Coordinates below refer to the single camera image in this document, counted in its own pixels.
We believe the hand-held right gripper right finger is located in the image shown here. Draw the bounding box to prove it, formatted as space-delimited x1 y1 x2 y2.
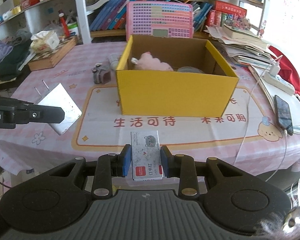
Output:
160 145 248 197

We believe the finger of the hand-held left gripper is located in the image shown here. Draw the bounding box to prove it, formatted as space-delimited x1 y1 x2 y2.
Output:
15 100 65 125

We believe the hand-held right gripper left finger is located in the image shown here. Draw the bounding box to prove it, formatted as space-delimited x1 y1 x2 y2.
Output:
46 144 132 198

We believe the white charger plug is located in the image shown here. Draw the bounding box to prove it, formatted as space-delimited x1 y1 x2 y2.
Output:
34 80 82 135

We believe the white staples box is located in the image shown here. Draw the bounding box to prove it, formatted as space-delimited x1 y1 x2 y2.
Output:
130 130 163 181

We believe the small grey toy camera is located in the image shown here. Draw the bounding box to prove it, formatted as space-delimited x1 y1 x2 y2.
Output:
92 64 112 84

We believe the yellow cardboard box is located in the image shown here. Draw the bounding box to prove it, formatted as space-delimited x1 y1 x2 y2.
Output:
116 34 240 117

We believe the clear tape roll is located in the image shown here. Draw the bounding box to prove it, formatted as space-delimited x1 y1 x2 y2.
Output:
177 66 204 73

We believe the pink plush toy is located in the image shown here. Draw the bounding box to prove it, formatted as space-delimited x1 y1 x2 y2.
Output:
131 52 174 71

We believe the white green container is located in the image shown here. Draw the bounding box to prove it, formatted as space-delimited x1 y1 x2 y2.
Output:
67 22 79 37

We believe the pink checkered tablecloth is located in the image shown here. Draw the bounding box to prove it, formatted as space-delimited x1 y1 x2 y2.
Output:
0 41 300 178

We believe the wooden chessboard box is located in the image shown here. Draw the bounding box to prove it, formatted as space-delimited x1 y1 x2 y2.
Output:
27 35 78 72

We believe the pile of clothes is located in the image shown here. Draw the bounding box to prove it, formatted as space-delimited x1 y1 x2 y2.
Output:
0 29 32 80

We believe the plastic bag of snacks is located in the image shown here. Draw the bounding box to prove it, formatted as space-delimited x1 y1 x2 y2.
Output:
30 30 60 54

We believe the white bookshelf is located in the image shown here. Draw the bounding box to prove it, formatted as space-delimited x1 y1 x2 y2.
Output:
0 0 269 44

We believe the row of colourful books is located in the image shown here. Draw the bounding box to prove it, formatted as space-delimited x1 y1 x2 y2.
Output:
89 0 130 32

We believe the black smartphone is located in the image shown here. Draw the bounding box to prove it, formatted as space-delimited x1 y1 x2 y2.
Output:
274 94 294 135

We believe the fuzzy garment with metal snap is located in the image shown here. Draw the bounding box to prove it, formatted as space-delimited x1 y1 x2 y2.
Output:
260 177 300 240

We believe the white power strip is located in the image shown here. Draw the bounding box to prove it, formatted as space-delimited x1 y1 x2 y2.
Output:
261 72 296 96

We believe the stack of papers and books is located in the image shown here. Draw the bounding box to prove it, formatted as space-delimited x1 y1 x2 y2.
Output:
205 24 275 68

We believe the white plugged charger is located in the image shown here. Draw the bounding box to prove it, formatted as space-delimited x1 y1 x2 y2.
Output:
269 61 280 77

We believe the pink toy learning tablet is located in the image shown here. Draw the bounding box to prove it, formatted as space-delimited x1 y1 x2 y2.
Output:
126 1 193 41

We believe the row of thin blue books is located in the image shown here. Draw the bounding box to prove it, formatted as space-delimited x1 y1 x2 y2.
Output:
191 1 213 27

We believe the red cloth bag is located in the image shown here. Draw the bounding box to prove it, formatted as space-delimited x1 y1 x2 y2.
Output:
269 45 300 100

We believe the red book box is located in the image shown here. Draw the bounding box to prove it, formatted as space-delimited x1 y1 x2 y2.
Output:
205 0 247 27

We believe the black cable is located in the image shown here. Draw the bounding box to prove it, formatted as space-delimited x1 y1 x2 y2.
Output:
0 172 13 188

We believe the white charging cable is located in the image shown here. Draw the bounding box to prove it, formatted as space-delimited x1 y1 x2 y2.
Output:
235 55 288 183

